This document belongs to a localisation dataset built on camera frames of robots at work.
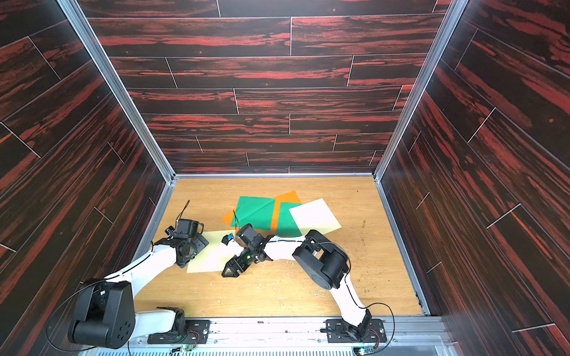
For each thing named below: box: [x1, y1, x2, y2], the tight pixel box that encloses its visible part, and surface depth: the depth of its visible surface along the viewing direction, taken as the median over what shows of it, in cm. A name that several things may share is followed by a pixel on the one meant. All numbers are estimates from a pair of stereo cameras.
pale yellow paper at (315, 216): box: [288, 198, 342, 236], surface depth 107 cm
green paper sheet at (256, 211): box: [231, 195, 276, 231], surface depth 110 cm
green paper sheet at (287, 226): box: [277, 201, 303, 237], surface depth 104 cm
